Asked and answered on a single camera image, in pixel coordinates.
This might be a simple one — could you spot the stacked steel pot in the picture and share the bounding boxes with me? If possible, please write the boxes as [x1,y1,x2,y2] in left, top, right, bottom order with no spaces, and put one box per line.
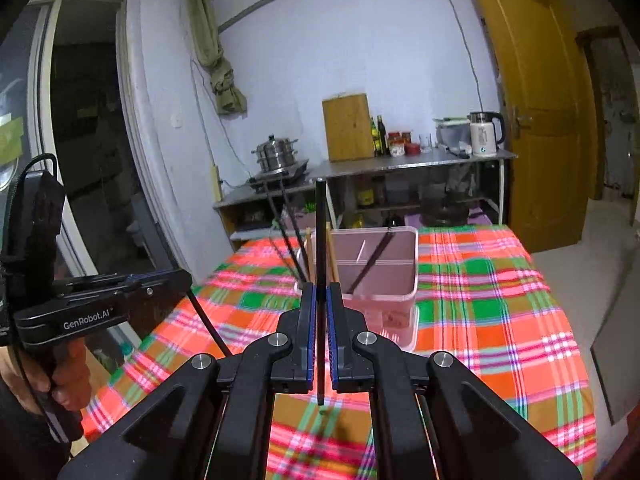
[256,134,301,174]

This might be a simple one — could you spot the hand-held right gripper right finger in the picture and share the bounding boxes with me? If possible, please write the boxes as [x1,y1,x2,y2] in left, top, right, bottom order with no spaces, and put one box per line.
[326,282,583,480]

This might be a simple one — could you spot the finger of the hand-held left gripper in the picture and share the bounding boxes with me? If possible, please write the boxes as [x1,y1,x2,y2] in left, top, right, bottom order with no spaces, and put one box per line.
[52,284,194,332]
[52,268,194,292]

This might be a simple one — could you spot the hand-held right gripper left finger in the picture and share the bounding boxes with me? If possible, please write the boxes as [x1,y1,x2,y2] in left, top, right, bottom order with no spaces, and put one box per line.
[57,282,317,480]

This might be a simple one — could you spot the white door frame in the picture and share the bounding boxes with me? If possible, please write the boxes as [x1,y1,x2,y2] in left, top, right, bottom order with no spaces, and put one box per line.
[27,0,203,288]

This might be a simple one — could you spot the steel kitchen table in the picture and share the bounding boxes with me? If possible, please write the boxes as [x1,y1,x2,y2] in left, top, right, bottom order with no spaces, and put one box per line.
[320,147,517,232]

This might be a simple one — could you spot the wooden cutting board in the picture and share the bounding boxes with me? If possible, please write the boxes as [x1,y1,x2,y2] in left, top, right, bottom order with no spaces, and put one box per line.
[322,93,376,163]

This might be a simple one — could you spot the person's left hand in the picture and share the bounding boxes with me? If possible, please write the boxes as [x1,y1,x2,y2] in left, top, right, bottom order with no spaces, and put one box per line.
[0,339,94,415]

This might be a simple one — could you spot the black gas stove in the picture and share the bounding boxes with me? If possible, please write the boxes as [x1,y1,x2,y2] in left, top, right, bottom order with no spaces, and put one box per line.
[246,158,312,194]

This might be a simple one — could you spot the plaid tablecloth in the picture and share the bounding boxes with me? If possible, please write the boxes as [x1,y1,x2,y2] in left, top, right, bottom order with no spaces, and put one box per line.
[80,224,599,480]

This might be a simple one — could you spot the pink utensil basket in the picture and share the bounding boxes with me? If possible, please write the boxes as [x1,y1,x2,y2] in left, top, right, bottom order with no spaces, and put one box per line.
[294,226,420,353]

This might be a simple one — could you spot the white electric kettle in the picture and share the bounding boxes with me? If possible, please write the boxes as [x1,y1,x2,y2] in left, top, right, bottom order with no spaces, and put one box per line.
[468,111,507,157]

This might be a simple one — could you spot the dark brown chopstick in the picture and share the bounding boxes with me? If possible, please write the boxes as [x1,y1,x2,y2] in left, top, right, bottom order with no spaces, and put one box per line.
[346,227,396,295]

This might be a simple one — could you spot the person's left forearm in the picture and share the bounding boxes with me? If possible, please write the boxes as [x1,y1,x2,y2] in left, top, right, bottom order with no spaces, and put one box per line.
[0,385,72,480]

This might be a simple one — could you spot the yellow wooden door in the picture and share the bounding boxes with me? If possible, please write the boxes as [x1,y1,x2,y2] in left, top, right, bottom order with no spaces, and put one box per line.
[462,0,602,254]

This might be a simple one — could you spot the green hanging cloth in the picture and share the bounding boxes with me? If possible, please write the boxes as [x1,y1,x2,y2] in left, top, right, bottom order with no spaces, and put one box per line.
[188,0,249,115]

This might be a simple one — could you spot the grey lidded container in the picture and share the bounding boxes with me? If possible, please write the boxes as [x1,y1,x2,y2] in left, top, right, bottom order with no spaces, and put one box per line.
[433,117,474,150]

